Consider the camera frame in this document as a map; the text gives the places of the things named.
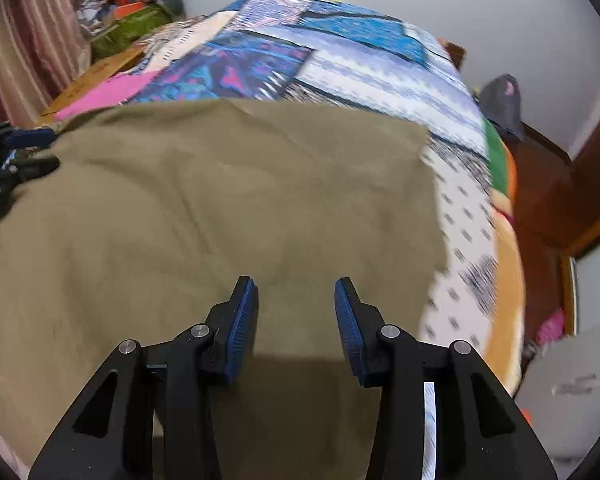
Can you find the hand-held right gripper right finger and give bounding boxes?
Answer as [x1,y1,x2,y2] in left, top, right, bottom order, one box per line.
[334,277,559,480]

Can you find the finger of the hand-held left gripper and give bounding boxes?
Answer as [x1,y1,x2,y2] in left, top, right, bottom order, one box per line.
[0,155,61,201]
[0,122,57,152]

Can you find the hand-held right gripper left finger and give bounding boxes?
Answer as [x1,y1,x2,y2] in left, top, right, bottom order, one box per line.
[28,275,259,480]

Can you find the olive green pants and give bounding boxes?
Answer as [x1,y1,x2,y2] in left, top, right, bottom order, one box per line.
[0,98,449,480]

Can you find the cardboard box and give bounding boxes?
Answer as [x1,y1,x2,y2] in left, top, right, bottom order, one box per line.
[36,48,146,126]

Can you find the pink cloth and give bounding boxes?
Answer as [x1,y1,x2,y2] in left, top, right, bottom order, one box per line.
[55,70,162,121]

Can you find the striped curtain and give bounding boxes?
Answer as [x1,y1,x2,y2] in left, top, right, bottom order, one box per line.
[0,0,92,128]

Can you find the orange printed blanket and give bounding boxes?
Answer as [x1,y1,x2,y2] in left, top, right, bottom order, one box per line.
[482,120,527,397]

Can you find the pink slipper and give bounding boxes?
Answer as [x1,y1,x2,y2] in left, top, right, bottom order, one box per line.
[534,308,566,347]

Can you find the grey bag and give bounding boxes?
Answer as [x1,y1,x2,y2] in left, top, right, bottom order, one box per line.
[514,319,600,471]

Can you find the patchwork printed bedsheet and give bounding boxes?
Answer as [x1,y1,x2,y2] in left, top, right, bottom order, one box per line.
[121,0,503,381]

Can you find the grey cap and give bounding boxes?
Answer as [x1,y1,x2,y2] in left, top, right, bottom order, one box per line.
[479,74,526,143]

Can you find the wooden bed frame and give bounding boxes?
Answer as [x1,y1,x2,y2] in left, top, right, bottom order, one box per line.
[440,37,600,336]

